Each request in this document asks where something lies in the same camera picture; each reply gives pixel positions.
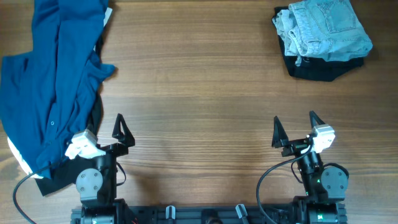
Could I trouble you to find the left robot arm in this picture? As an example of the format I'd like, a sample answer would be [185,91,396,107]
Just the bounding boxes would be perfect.
[70,114,138,224]

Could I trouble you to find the blue polo shirt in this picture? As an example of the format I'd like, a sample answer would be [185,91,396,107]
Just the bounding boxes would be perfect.
[1,0,115,178]

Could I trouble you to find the left black cable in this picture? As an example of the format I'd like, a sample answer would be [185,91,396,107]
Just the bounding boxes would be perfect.
[12,157,71,224]

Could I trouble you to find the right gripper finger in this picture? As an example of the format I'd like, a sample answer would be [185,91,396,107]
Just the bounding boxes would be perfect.
[309,111,325,128]
[271,116,289,148]

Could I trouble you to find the folded black garment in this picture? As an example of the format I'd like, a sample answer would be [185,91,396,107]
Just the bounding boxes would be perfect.
[273,6,365,83]

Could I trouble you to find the black garment left pile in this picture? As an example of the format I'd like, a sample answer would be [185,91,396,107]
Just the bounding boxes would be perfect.
[35,35,114,195]

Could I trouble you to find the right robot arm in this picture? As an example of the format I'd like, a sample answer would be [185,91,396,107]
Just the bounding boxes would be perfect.
[272,111,349,224]

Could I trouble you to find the right black cable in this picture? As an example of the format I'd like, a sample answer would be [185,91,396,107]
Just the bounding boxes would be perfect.
[256,136,314,224]

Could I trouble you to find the folded light blue jeans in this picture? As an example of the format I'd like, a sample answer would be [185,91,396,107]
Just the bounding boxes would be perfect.
[272,0,373,67]

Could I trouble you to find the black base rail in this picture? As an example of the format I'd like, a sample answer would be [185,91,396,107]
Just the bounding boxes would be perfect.
[70,203,348,224]

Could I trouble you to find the white shirt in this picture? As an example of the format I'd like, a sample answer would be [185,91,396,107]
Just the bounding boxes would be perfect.
[7,7,113,175]

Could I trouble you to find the black cable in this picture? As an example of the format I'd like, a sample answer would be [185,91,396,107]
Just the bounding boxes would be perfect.
[12,157,71,224]
[256,136,314,224]

